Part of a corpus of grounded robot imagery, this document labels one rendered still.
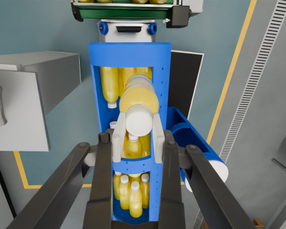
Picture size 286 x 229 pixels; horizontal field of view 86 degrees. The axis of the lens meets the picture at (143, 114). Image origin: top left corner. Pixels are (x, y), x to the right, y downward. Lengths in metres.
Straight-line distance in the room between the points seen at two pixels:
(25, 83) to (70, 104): 1.14
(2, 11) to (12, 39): 0.22
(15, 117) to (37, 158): 1.59
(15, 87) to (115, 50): 0.49
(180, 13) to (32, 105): 0.72
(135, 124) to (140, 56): 0.28
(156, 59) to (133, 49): 0.07
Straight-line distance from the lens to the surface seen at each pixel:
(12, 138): 0.94
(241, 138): 2.65
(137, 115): 0.20
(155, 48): 0.47
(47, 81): 1.07
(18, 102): 0.83
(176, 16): 0.72
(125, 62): 0.45
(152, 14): 0.81
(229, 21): 2.01
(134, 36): 0.76
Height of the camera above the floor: 1.68
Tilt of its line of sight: 65 degrees down
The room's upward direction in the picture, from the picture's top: 164 degrees clockwise
